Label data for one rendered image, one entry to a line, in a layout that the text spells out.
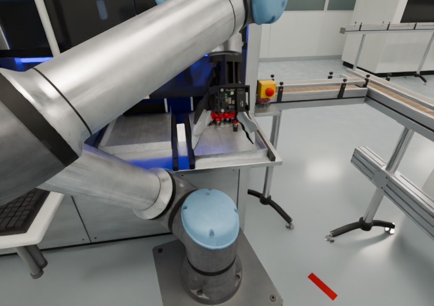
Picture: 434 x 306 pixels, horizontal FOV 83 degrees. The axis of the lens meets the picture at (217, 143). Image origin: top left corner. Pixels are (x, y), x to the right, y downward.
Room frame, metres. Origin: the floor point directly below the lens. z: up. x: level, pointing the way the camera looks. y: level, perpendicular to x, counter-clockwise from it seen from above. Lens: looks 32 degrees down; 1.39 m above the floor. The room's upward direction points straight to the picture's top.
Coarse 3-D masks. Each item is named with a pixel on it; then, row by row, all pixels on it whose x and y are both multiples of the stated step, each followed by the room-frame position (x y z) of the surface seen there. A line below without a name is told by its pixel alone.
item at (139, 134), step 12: (120, 120) 1.03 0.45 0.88; (132, 120) 1.03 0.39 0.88; (144, 120) 1.03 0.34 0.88; (156, 120) 1.03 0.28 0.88; (168, 120) 1.03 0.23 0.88; (108, 132) 0.89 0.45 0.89; (120, 132) 0.91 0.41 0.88; (132, 132) 0.91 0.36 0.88; (144, 132) 0.91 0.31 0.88; (156, 132) 0.91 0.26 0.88; (168, 132) 0.91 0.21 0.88; (108, 144) 0.82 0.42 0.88; (120, 144) 0.82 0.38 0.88; (132, 144) 0.76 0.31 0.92; (144, 144) 0.77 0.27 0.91; (156, 144) 0.78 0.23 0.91; (168, 144) 0.78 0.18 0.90
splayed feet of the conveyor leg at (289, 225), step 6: (252, 192) 1.37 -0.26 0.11; (258, 192) 1.35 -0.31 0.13; (264, 198) 1.28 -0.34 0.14; (270, 198) 1.29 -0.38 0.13; (264, 204) 1.27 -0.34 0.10; (270, 204) 1.25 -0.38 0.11; (276, 204) 1.24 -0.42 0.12; (276, 210) 1.21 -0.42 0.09; (282, 210) 1.20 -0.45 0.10; (282, 216) 1.17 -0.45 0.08; (288, 216) 1.16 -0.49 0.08; (288, 222) 1.14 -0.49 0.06; (288, 228) 1.13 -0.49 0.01
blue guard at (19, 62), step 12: (0, 60) 0.95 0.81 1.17; (12, 60) 0.95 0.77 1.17; (24, 60) 0.96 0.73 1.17; (36, 60) 0.97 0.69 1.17; (204, 60) 1.07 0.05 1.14; (192, 72) 1.06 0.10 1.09; (204, 72) 1.07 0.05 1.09; (240, 72) 1.09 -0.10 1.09; (168, 84) 1.04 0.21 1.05; (180, 84) 1.05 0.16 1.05; (192, 84) 1.06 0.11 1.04; (204, 84) 1.07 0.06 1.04
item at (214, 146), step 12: (192, 120) 1.03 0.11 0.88; (204, 132) 0.91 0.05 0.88; (216, 132) 0.91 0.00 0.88; (228, 132) 0.91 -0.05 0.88; (240, 132) 0.91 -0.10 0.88; (204, 144) 0.82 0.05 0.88; (216, 144) 0.82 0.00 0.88; (228, 144) 0.82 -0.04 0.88; (240, 144) 0.82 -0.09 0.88; (252, 144) 0.82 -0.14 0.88; (264, 144) 0.76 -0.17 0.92; (204, 156) 0.69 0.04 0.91; (216, 156) 0.70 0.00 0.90; (228, 156) 0.71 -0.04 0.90; (240, 156) 0.72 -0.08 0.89; (252, 156) 0.72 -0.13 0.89; (264, 156) 0.73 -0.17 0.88
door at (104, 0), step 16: (0, 0) 0.97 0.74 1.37; (16, 0) 0.98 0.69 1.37; (32, 0) 0.98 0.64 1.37; (48, 0) 0.99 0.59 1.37; (64, 0) 1.00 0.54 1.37; (80, 0) 1.01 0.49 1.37; (96, 0) 1.02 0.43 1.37; (112, 0) 1.03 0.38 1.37; (128, 0) 1.03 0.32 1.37; (0, 16) 0.96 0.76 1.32; (16, 16) 0.97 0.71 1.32; (32, 16) 0.98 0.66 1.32; (48, 16) 0.99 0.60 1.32; (64, 16) 1.00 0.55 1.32; (80, 16) 1.01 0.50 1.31; (96, 16) 1.01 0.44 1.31; (112, 16) 1.02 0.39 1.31; (128, 16) 1.03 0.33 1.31; (16, 32) 0.97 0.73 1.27; (32, 32) 0.98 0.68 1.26; (64, 32) 0.99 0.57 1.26; (80, 32) 1.00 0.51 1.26; (96, 32) 1.01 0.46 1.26
